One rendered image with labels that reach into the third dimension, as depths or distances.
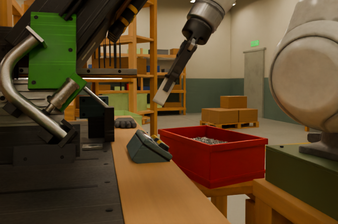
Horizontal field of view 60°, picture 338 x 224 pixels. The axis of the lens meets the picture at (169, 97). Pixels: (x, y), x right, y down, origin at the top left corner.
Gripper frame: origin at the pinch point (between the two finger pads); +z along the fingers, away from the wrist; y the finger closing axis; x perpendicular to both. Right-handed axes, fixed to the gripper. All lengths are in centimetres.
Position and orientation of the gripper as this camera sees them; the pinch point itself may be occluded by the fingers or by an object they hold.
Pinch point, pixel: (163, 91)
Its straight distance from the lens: 76.1
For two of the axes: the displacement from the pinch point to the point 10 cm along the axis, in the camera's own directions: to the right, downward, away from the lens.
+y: -1.6, 0.6, 9.8
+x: -8.7, -4.9, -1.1
